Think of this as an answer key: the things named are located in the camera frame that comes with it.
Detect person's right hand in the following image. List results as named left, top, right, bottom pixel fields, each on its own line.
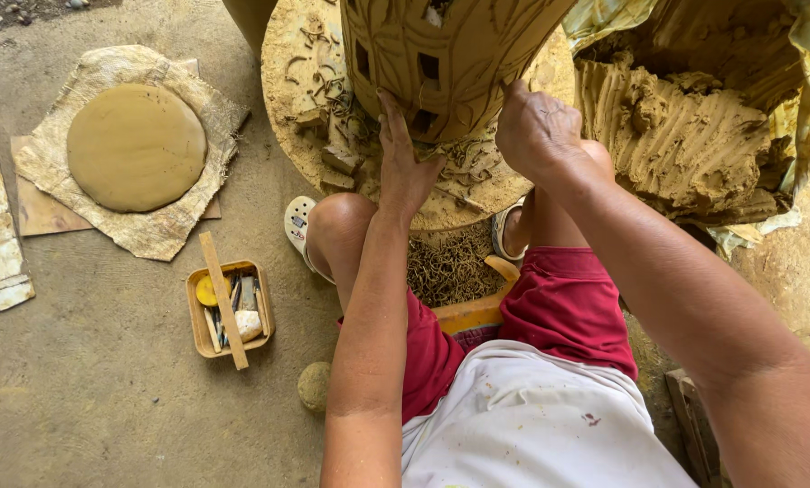
left=495, top=79, right=586, bottom=189

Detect person's left hand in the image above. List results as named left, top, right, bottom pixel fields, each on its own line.
left=376, top=87, right=447, bottom=218

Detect large carved clay pot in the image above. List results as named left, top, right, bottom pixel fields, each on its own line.
left=339, top=0, right=577, bottom=145

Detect clay shavings on turntable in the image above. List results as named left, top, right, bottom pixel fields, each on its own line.
left=283, top=20, right=514, bottom=212

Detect person's right leg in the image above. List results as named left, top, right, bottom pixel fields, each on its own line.
left=503, top=139, right=617, bottom=250

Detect person's leg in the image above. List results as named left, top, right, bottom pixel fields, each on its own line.
left=503, top=139, right=617, bottom=250
left=305, top=192, right=379, bottom=316

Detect white right sandal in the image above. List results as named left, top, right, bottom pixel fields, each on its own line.
left=491, top=200, right=532, bottom=263

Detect white sandal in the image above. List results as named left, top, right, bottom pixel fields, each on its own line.
left=283, top=196, right=337, bottom=286
left=491, top=200, right=532, bottom=263

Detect large raw clay lump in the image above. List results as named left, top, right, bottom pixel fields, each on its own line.
left=573, top=0, right=807, bottom=226

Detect heap of clay shavings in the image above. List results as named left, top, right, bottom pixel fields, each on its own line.
left=406, top=222, right=509, bottom=309

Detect small clay block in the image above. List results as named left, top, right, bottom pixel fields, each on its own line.
left=294, top=108, right=330, bottom=130
left=321, top=145, right=363, bottom=176
left=320, top=169, right=357, bottom=193

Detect red shorts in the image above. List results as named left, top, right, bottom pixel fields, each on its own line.
left=337, top=246, right=640, bottom=426

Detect yellow stool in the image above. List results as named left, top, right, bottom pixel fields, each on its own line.
left=432, top=255, right=521, bottom=336

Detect person's left leg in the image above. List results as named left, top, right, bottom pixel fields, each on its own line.
left=305, top=192, right=379, bottom=316

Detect round clay-covered turntable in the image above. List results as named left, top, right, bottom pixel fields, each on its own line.
left=261, top=0, right=579, bottom=233

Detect white left sandal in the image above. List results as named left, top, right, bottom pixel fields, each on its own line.
left=283, top=196, right=337, bottom=286

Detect white shirt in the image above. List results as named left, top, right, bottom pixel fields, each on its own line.
left=401, top=339, right=697, bottom=488

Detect bundle of pottery tools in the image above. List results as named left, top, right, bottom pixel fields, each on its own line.
left=203, top=273, right=271, bottom=353

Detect white stone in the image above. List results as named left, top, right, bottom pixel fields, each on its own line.
left=234, top=310, right=265, bottom=344

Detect round clay ball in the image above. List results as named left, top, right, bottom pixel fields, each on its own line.
left=297, top=361, right=333, bottom=413

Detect long wooden stick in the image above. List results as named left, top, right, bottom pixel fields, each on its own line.
left=198, top=232, right=250, bottom=371

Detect yellow round sponge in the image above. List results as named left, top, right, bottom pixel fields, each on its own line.
left=195, top=274, right=233, bottom=308

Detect wooden block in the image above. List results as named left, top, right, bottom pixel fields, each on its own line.
left=664, top=368, right=726, bottom=488

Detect round flat clay disc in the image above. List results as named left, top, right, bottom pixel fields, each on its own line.
left=66, top=83, right=208, bottom=214

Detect wooden tool box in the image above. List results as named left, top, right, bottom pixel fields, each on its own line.
left=186, top=259, right=276, bottom=359

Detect burlap cloth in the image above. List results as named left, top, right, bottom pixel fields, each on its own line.
left=13, top=45, right=251, bottom=263

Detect flat wooden board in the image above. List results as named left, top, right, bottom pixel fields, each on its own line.
left=10, top=58, right=223, bottom=237

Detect patch of gravel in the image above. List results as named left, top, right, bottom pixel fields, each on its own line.
left=0, top=0, right=93, bottom=35

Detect dirty white sack cloth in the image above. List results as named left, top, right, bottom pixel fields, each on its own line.
left=0, top=93, right=36, bottom=321

